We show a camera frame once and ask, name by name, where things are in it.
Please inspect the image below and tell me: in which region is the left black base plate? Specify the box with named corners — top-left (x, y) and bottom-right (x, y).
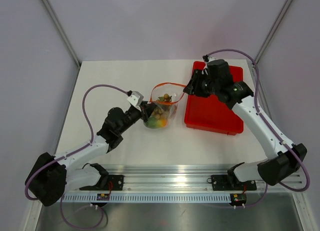
top-left (80, 174), bottom-right (124, 191)

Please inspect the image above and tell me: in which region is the green orange toy mango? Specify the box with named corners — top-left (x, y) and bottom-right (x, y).
top-left (154, 118), bottom-right (168, 129)

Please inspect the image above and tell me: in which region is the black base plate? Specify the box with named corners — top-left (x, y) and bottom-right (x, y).
top-left (210, 174), bottom-right (257, 191)
top-left (80, 174), bottom-right (124, 191)

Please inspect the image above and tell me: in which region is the right aluminium corner post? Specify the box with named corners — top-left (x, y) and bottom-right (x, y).
top-left (254, 0), bottom-right (295, 64)

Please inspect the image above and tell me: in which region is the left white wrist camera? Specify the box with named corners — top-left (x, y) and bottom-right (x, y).
top-left (127, 91), bottom-right (144, 110)

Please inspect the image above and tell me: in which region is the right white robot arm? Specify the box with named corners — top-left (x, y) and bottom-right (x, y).
top-left (183, 59), bottom-right (307, 189)

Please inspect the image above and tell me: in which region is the clear orange zip top bag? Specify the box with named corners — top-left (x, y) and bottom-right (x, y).
top-left (144, 82), bottom-right (186, 130)

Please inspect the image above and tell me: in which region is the brown toy longan bunch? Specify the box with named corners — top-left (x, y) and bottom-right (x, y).
top-left (151, 93), bottom-right (174, 119)

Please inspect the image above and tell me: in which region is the red plastic tray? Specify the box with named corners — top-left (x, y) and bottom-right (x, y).
top-left (184, 61), bottom-right (245, 136)

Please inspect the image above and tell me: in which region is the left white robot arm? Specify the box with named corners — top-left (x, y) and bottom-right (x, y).
top-left (24, 101), bottom-right (156, 207)

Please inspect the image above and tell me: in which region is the green toy watermelon ball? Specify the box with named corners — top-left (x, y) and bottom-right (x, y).
top-left (145, 117), bottom-right (158, 129)

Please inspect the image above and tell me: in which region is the small circuit board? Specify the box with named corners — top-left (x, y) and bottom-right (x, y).
top-left (96, 193), bottom-right (110, 201)
top-left (230, 193), bottom-right (247, 204)

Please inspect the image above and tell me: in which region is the left aluminium corner post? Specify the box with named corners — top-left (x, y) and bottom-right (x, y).
top-left (39, 0), bottom-right (82, 71)

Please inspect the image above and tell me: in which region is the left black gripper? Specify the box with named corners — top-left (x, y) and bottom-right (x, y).
top-left (117, 101), bottom-right (158, 135)

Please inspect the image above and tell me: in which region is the aluminium corner post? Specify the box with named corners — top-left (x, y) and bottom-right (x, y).
top-left (39, 0), bottom-right (82, 71)
top-left (254, 0), bottom-right (295, 64)

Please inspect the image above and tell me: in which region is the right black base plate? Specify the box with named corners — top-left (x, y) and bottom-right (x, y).
top-left (210, 174), bottom-right (257, 191)

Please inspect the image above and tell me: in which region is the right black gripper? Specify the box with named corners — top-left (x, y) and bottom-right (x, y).
top-left (183, 69), bottom-right (219, 99)

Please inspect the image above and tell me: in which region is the aluminium rail frame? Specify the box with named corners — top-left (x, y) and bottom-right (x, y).
top-left (33, 164), bottom-right (306, 194)

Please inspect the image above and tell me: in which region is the right small circuit board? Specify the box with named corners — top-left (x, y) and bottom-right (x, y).
top-left (230, 193), bottom-right (247, 204)

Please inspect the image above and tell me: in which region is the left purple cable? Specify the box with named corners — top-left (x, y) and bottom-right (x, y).
top-left (24, 84), bottom-right (131, 228)

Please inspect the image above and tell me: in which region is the left small circuit board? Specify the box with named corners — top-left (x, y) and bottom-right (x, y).
top-left (96, 193), bottom-right (110, 201)

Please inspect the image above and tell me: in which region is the white slotted cable duct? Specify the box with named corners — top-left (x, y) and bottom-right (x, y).
top-left (62, 192), bottom-right (231, 204)

